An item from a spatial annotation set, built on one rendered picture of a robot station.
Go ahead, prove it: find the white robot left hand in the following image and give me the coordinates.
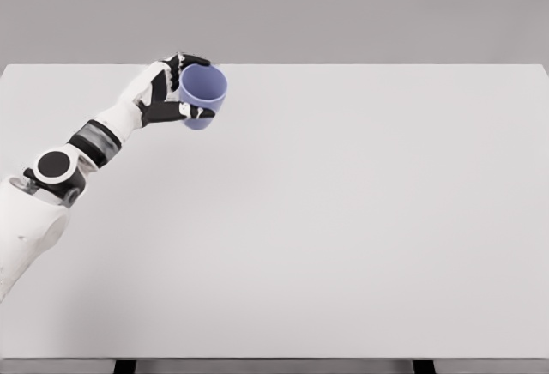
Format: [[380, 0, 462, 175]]
[[118, 51, 216, 128]]

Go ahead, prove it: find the blue plastic cup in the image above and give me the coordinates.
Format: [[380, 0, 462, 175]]
[[178, 63, 228, 131]]

